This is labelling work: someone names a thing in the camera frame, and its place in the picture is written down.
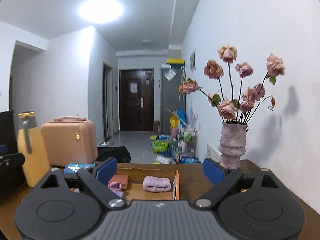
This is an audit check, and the yellow box on refrigerator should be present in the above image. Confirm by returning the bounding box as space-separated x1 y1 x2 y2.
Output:
167 59 185 64

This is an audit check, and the rolled lilac towel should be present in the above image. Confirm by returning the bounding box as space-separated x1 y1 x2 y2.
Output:
143 176 171 193

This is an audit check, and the round ceiling lamp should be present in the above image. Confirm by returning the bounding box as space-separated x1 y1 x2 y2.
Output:
76 0 125 24

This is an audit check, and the pink ceramic vase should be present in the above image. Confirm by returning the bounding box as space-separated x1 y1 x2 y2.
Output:
219 122 247 168

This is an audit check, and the orange red cardboard box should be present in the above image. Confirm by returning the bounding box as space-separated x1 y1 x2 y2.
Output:
106 168 180 203

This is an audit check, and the green plastic basket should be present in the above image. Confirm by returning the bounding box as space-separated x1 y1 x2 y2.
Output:
152 140 169 153

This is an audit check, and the dark brown entrance door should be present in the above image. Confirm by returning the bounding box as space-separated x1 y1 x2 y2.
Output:
119 69 154 131

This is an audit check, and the wall picture frame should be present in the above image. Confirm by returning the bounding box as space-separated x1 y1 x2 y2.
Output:
190 50 196 73

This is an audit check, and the black chair back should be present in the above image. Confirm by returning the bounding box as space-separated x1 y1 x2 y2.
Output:
1 111 25 198

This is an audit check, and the pink hard-shell suitcase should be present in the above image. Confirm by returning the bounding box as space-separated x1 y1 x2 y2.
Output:
40 116 98 167

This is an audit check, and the wire storage cart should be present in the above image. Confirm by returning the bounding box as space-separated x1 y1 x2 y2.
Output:
172 126 199 164

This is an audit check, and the purple folded towel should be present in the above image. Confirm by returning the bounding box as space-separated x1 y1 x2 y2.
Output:
107 181 124 198

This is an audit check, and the pink folded cloth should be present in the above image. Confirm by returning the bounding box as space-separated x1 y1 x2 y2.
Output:
107 174 129 190

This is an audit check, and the dried pink rose bouquet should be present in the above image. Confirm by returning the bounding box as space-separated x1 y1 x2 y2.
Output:
178 45 285 125

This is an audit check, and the yellow thermos jug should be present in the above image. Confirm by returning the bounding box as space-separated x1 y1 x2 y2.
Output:
17 111 50 188

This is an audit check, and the blue tissue pack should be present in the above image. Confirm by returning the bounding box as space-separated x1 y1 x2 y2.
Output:
63 163 95 174

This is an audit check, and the grey refrigerator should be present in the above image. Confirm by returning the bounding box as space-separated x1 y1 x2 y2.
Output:
160 64 185 135

